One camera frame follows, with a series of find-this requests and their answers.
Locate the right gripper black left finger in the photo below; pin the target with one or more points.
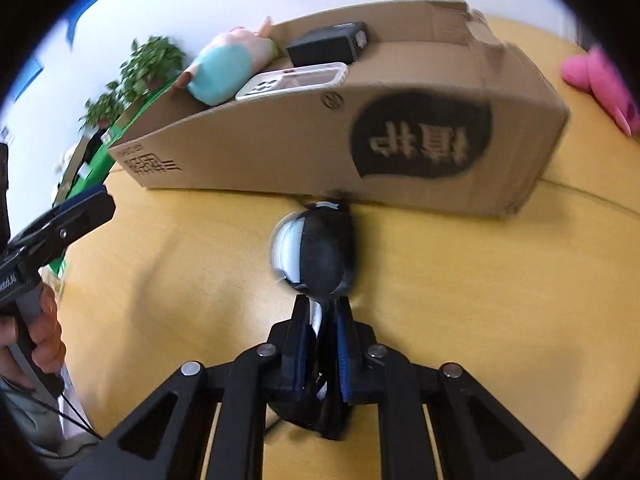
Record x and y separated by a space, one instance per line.
207 422

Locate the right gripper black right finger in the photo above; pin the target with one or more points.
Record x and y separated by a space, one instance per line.
435 422

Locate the black sunglasses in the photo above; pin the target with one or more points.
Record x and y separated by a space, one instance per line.
314 251

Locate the white clear phone case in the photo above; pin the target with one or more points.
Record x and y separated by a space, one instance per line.
294 79

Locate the person's left hand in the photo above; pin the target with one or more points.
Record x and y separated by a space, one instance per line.
46 332

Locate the green cloth covered table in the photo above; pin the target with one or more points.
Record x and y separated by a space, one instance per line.
91 161

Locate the potted green plant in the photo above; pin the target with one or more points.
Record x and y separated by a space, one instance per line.
102 112
149 67

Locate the teal and pink plush toy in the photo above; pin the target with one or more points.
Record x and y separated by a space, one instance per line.
227 62

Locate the brown cardboard box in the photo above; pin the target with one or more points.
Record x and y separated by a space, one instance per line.
438 113

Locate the black rectangular box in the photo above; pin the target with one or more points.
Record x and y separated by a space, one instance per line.
342 43

